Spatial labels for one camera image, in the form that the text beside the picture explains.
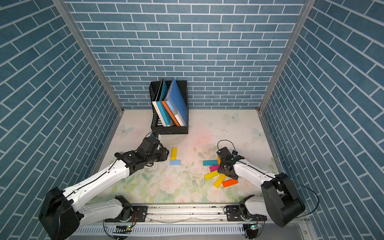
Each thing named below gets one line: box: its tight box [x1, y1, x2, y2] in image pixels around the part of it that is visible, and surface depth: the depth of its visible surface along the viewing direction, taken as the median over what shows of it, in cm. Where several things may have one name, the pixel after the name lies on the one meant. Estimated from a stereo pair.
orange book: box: [161, 100, 181, 127], surface depth 94 cm
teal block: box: [203, 160, 218, 166], surface depth 93 cm
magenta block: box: [209, 164, 220, 172], surface depth 90 cm
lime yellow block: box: [204, 170, 220, 180], surface depth 88 cm
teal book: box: [156, 78, 172, 127], surface depth 90 cm
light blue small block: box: [170, 160, 181, 166], surface depth 93 cm
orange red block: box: [222, 179, 239, 188], surface depth 86 cm
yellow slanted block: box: [213, 173, 227, 189], surface depth 86 cm
